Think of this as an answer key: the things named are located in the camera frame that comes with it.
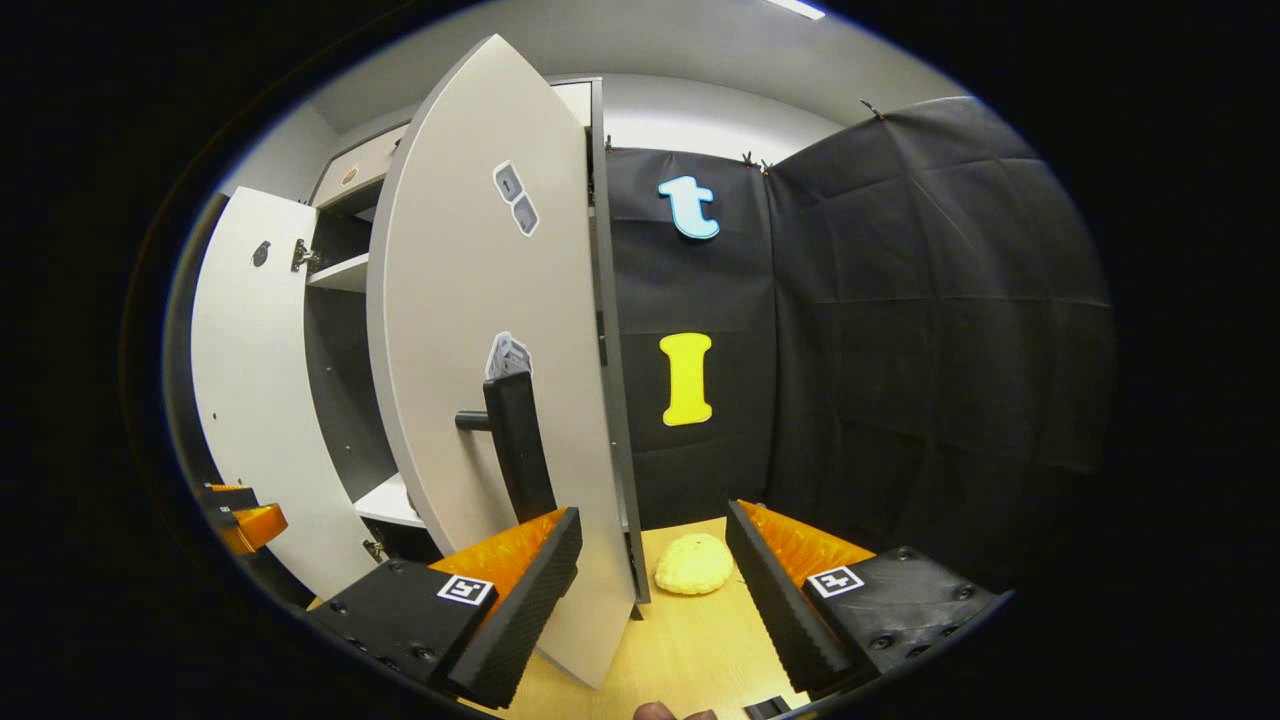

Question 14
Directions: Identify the white cabinet drawer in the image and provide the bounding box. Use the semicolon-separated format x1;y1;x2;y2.
312;80;593;206

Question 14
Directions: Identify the white cabinet door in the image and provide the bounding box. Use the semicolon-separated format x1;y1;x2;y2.
365;33;641;691
190;185;386;601

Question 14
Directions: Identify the black right door handle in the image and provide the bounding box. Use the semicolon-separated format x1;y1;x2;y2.
455;370;558;526

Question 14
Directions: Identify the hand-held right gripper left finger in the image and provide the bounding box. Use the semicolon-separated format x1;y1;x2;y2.
305;505;584;711

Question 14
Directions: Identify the white shoe cabinet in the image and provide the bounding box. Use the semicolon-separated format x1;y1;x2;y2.
300;78;651;606

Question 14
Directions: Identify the yellow round sponge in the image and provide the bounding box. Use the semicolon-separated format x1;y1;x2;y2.
654;532;736;597

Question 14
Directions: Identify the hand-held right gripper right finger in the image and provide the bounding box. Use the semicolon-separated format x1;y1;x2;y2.
725;498;1001;701

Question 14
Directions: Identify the black backdrop cloth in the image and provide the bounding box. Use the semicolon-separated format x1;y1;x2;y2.
605;95;1116;591

